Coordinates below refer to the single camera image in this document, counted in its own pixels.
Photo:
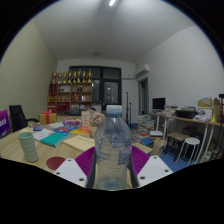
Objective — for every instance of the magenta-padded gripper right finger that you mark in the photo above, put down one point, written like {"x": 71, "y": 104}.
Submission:
{"x": 153, "y": 169}

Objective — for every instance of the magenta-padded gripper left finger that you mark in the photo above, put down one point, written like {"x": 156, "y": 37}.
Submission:
{"x": 71, "y": 171}

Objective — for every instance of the clear plastic water bottle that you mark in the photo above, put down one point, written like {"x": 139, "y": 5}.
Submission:
{"x": 112, "y": 150}

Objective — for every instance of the flat round red coaster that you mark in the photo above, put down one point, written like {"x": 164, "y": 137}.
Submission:
{"x": 54, "y": 163}

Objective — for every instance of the cream book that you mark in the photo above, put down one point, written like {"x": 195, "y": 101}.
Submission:
{"x": 79, "y": 143}

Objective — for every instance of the teal book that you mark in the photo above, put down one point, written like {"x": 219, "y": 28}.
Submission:
{"x": 53, "y": 140}

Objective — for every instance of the brown wooden stool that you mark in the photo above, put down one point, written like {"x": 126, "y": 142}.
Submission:
{"x": 177, "y": 136}

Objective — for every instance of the pile of books on floor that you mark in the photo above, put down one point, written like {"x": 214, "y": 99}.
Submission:
{"x": 145, "y": 126}

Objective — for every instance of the white book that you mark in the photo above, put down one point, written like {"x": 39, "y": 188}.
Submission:
{"x": 42, "y": 134}

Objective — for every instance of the white round stool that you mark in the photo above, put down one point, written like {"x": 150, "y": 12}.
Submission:
{"x": 191, "y": 141}

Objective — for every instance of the pale green cup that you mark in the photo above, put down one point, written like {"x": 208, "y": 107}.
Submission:
{"x": 28, "y": 147}

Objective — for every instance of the small orange box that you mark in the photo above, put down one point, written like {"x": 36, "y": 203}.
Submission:
{"x": 85, "y": 118}

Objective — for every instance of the pink flowers in white pot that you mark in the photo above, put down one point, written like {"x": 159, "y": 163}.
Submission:
{"x": 97, "y": 119}

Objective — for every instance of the yellow gift box red ribbon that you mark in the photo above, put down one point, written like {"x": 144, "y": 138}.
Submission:
{"x": 48, "y": 118}

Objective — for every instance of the long wooden side desk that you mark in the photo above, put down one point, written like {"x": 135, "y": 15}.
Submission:
{"x": 190, "y": 120}

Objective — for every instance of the black bin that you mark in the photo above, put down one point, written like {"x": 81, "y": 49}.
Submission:
{"x": 186, "y": 114}

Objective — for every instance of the black microphone stand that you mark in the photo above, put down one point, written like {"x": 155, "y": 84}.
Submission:
{"x": 127, "y": 110}

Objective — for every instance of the black computer monitor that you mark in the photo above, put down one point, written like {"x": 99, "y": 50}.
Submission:
{"x": 158, "y": 103}

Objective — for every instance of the wooden shelf unit with trophies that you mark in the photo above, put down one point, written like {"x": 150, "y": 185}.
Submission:
{"x": 71, "y": 96}

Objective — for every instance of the black office chair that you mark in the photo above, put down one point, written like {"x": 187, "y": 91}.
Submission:
{"x": 17, "y": 116}

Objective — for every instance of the purple sign board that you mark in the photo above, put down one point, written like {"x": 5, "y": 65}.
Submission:
{"x": 4, "y": 122}

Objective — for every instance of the cardboard box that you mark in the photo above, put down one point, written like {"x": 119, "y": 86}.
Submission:
{"x": 205, "y": 102}

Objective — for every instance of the dark glass door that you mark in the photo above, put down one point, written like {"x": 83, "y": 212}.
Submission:
{"x": 110, "y": 90}

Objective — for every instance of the white wall air conditioner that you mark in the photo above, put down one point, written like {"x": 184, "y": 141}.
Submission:
{"x": 143, "y": 70}

